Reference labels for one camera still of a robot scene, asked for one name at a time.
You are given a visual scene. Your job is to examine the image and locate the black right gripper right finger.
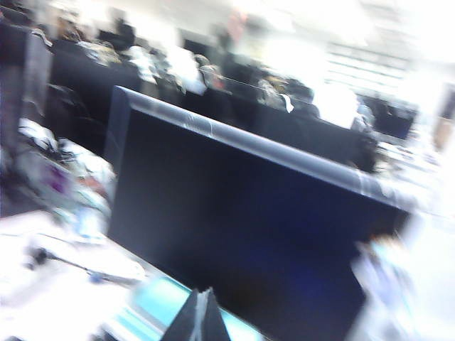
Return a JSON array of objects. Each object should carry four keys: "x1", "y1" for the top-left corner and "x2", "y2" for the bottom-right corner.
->
[{"x1": 202, "y1": 286, "x2": 232, "y2": 341}]

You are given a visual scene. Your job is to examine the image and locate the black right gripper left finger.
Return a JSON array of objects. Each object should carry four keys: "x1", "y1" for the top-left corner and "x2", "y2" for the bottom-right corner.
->
[{"x1": 159, "y1": 288, "x2": 206, "y2": 341}]

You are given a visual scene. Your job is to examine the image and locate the teal book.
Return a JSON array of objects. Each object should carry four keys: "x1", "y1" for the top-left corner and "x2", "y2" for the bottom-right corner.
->
[{"x1": 116, "y1": 275, "x2": 264, "y2": 341}]

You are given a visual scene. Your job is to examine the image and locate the large black computer monitor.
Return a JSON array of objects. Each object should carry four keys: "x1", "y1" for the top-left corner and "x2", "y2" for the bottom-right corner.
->
[{"x1": 105, "y1": 85, "x2": 414, "y2": 341}]

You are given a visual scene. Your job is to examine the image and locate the smaller black computer monitor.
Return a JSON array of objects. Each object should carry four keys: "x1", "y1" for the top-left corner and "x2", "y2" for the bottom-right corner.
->
[{"x1": 0, "y1": 21, "x2": 53, "y2": 154}]

